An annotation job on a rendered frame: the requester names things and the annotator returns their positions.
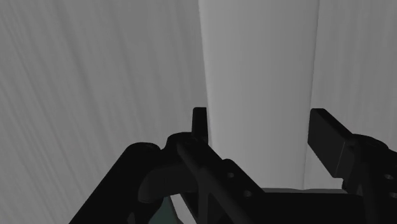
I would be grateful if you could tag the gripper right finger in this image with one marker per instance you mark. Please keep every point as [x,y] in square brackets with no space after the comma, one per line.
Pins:
[332,145]

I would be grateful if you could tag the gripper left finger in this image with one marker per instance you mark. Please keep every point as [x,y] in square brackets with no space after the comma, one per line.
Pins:
[198,161]

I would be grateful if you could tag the white smooth column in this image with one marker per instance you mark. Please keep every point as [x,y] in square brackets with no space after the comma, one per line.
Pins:
[257,93]

